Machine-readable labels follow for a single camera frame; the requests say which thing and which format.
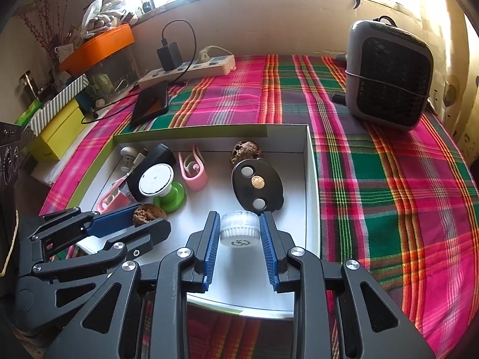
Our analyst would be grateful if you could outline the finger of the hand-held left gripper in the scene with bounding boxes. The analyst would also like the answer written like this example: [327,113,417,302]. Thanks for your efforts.
[28,205,141,249]
[32,220,172,275]

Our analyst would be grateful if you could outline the black oval plate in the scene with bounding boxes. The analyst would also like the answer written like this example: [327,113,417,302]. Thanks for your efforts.
[231,159,285,212]

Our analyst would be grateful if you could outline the white disc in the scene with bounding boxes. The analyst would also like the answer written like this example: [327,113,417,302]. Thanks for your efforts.
[138,162,187,213]

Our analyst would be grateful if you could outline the grey white striped box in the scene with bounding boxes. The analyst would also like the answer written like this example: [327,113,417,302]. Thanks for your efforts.
[29,74,90,135]

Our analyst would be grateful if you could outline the black device with clear cap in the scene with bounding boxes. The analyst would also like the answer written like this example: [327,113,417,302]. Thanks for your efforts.
[112,143,177,203]

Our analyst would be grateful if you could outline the black charger adapter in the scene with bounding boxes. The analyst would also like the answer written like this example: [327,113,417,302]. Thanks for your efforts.
[156,43,183,72]

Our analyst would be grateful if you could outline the pink white clamp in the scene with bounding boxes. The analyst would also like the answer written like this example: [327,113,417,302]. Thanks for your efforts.
[96,183,130,212]

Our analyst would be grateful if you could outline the green tissue packet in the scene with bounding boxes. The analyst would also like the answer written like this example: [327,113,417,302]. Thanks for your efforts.
[15,99,43,126]

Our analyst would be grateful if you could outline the metal flask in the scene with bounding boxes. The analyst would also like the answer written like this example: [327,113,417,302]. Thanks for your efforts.
[17,71,42,105]

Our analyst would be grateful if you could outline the white mushroom-shaped holder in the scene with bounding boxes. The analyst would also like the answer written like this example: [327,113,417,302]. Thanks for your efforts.
[120,146,142,171]

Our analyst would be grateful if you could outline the red flower branches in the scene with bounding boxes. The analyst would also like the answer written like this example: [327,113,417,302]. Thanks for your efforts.
[17,0,62,60]

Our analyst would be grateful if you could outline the grey portable heater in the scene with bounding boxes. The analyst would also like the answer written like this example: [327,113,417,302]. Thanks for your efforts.
[344,16,435,132]

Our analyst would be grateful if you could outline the thin black cable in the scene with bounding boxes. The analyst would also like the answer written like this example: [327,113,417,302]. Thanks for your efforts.
[80,93,143,125]

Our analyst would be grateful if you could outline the pink green plaid tablecloth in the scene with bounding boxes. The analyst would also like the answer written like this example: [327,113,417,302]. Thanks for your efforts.
[39,54,479,359]

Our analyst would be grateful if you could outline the white plug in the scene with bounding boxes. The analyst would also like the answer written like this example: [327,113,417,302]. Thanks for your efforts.
[196,46,231,64]

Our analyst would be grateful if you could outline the clear glass tank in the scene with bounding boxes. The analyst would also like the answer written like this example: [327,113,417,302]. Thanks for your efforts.
[84,48,141,98]

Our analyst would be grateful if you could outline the green white cardboard box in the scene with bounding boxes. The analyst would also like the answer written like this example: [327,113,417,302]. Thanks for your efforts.
[69,124,322,320]

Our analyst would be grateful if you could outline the white power strip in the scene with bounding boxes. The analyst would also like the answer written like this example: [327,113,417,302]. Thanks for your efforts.
[138,54,236,89]

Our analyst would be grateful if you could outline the black smartphone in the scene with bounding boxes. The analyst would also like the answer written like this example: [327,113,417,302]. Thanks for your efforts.
[129,81,169,128]

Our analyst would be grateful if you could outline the yellow-green box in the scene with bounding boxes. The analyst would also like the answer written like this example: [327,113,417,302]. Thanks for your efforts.
[28,101,85,161]

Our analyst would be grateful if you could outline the white ribbed round container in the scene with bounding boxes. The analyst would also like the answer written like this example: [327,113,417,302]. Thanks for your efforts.
[220,210,262,249]

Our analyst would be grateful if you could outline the black charger cable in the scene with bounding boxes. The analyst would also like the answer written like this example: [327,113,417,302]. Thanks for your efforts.
[161,20,197,83]

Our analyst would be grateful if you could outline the carved brown walnut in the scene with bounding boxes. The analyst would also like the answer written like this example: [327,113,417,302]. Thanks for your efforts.
[133,204,168,228]
[230,140,264,165]

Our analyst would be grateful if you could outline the pile of white bags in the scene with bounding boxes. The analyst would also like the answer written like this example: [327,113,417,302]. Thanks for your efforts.
[54,0,139,51]

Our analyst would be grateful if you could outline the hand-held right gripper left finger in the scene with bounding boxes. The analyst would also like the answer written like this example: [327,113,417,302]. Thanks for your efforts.
[43,210,221,359]

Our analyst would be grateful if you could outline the pink loop clip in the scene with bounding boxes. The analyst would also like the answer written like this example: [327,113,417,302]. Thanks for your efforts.
[178,151,208,191]

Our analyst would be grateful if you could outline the orange box lid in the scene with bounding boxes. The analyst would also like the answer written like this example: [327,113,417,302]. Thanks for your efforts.
[59,23,135,75]

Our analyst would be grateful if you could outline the dark box with round dials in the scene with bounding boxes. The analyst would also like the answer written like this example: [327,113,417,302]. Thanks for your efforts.
[0,121,23,210]

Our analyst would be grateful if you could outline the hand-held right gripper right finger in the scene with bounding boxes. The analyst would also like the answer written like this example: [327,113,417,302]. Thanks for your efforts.
[259,210,436,359]

